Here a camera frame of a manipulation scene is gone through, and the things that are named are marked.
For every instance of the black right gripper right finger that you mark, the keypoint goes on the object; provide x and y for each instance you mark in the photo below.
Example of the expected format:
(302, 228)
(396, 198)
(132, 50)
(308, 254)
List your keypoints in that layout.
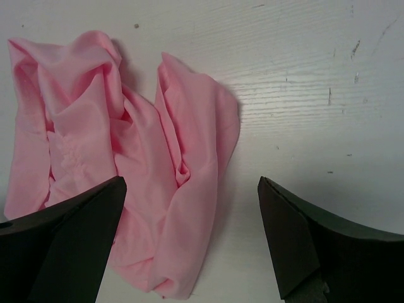
(318, 256)

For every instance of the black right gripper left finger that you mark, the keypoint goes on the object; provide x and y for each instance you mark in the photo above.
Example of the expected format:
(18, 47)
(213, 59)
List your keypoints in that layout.
(59, 254)

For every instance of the pink t shirt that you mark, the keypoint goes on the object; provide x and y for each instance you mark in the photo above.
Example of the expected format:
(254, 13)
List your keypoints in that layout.
(78, 124)

